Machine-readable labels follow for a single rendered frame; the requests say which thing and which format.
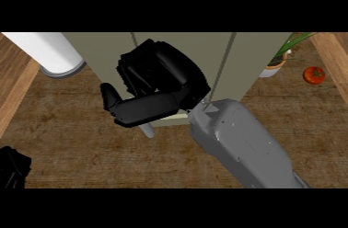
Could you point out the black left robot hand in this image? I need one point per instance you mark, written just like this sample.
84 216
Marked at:
12 168

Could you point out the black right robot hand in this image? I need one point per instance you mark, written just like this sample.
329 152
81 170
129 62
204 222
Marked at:
154 84

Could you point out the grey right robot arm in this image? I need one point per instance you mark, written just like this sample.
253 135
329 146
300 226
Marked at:
240 139

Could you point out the olive grey cabinet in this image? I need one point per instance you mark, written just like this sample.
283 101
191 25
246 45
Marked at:
102 58

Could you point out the white cylinder with grey rim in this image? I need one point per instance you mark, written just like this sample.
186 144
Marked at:
49 52

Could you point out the pale wooden board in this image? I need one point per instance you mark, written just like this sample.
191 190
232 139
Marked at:
13 84
333 58

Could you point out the potted green plant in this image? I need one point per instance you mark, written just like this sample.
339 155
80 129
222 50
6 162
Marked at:
275 64

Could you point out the red tomato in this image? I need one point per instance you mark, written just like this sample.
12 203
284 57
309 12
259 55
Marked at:
314 75

